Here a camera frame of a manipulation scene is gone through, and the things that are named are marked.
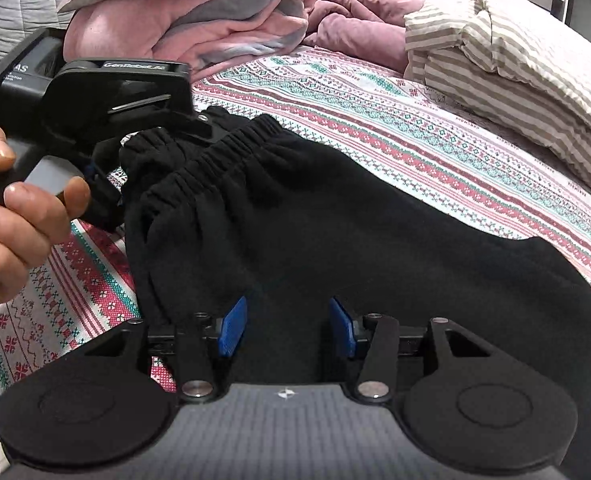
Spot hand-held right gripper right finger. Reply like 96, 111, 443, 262
328, 297, 491, 403

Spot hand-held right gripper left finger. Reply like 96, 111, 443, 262
82, 296, 248, 403

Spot patterned bed sheet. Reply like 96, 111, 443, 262
0, 45, 591, 396

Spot person's left hand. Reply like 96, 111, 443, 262
0, 125, 92, 307

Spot mauve quilt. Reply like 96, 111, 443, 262
295, 0, 426, 73

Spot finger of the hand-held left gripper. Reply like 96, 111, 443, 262
82, 142, 125, 234
120, 112, 214, 139

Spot pink and grey blanket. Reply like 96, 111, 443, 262
58, 0, 319, 73

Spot beige striped duvet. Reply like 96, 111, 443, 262
404, 0, 591, 206

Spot black pants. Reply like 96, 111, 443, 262
118, 106, 591, 480

